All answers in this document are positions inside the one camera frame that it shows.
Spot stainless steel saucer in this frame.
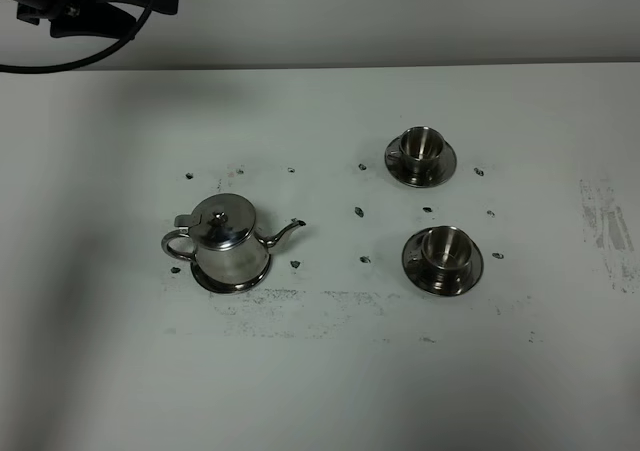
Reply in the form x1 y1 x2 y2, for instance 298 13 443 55
402 239 484 297
384 137 457 188

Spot near stainless steel saucer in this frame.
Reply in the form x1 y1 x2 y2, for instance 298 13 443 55
402 239 484 297

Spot stainless steel teapot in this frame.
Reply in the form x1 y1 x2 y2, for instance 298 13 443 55
161 193 306 284

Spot steel teapot saucer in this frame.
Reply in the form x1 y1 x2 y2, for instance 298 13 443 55
190 259 272 294

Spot near stainless steel teacup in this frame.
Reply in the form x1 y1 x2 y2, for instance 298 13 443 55
403 226 473 281

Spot far stainless steel teacup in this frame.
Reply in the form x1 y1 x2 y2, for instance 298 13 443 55
384 126 446 177

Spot black left camera cable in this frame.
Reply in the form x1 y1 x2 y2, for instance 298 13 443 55
0 0 167 74

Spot far stainless steel saucer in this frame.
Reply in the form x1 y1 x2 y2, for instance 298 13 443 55
384 137 457 188

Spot stainless steel teacup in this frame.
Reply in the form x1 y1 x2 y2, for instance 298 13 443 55
403 226 473 281
384 126 446 177

